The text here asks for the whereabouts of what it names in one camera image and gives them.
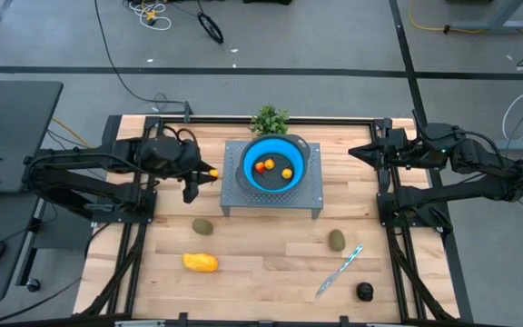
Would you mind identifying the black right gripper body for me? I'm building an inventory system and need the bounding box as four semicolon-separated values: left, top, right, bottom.
379;128;411;170

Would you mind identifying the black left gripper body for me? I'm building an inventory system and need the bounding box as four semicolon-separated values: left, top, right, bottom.
174;138;202;179

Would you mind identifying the blue grey collapsible colander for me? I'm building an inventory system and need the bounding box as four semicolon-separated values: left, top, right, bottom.
235;133;311;195

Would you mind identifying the knife with patterned handle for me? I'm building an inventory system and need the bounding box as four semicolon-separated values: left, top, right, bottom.
314;243;365;299

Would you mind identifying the grey perforated metal shelf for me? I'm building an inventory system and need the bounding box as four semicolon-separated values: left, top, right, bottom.
219;139;325;221

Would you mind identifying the small green potted plant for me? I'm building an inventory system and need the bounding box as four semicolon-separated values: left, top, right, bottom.
248;104;291;137

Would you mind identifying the yellow mango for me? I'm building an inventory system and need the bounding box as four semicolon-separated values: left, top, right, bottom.
182;252;220;273

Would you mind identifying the black avocado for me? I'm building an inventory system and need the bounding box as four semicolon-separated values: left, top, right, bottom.
355;281;375;302

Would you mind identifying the black two-level desk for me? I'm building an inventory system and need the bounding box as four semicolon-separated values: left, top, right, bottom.
0;80;65;303

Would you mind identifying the black aluminium table frame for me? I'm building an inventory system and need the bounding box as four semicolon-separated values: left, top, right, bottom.
74;113;475;327

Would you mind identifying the black hanging cable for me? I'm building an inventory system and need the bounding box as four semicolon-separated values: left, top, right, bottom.
93;0;189;106

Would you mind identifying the black cable loop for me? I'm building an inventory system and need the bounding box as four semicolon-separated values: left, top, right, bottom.
196;12;225;45

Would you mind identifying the white cable with yellow plug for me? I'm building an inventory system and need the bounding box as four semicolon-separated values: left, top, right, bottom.
123;0;173;32

